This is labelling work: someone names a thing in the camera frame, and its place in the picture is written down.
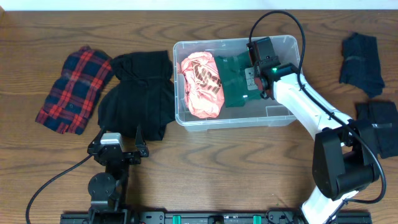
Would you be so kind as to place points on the red navy plaid shirt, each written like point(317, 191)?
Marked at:
point(73, 97)

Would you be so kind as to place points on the pink folded garment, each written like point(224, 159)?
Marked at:
point(204, 95)

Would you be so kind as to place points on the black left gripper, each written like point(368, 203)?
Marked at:
point(142, 150)

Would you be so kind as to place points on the large black folded garment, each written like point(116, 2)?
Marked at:
point(144, 96)

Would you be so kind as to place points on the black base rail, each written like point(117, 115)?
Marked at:
point(272, 217)

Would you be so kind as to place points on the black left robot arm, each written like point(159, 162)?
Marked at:
point(108, 189)

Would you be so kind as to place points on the navy garment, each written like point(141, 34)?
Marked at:
point(361, 64)

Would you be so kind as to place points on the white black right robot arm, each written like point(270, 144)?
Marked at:
point(344, 162)

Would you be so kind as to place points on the dark green garment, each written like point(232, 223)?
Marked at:
point(233, 80)

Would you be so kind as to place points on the black taped folded garment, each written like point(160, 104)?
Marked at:
point(383, 117)

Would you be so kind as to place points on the clear plastic storage bin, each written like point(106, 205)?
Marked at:
point(254, 113)

